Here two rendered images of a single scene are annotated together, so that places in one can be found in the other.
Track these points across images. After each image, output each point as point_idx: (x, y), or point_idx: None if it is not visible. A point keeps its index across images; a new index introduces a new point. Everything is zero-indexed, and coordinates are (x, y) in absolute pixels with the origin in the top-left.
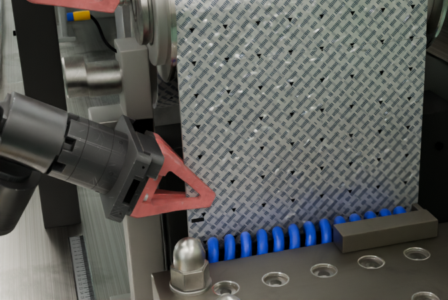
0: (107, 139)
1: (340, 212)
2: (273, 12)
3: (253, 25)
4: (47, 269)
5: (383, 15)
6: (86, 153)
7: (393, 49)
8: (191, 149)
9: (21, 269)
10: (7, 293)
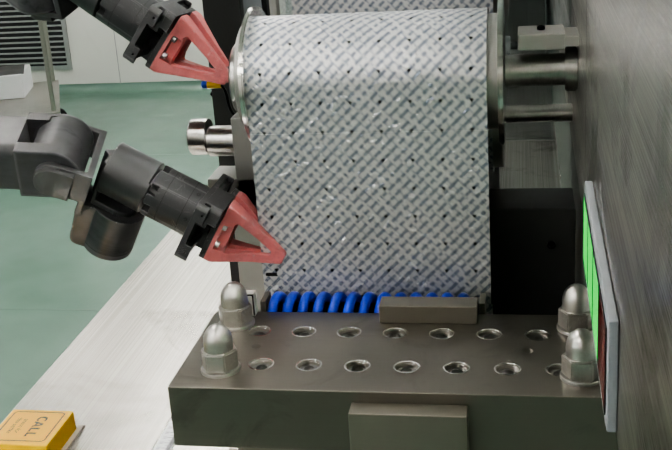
0: (187, 190)
1: (408, 289)
2: (333, 95)
3: (315, 105)
4: (209, 315)
5: (440, 106)
6: (165, 199)
7: (453, 139)
8: (264, 208)
9: (189, 312)
10: (164, 328)
